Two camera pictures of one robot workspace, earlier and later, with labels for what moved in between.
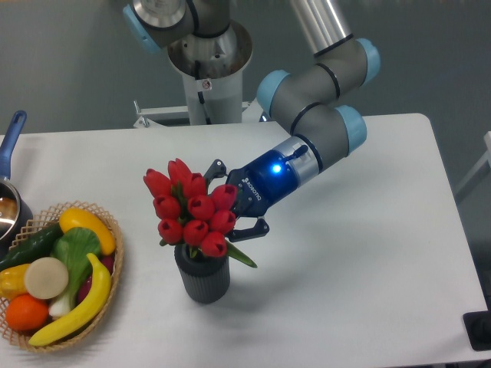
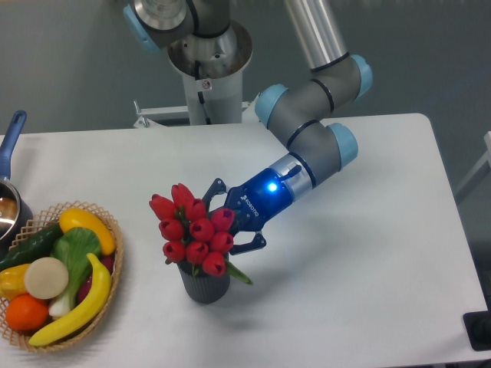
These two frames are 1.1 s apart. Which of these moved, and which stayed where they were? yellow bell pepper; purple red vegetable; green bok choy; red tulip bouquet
Moved: red tulip bouquet
Stayed: purple red vegetable; yellow bell pepper; green bok choy
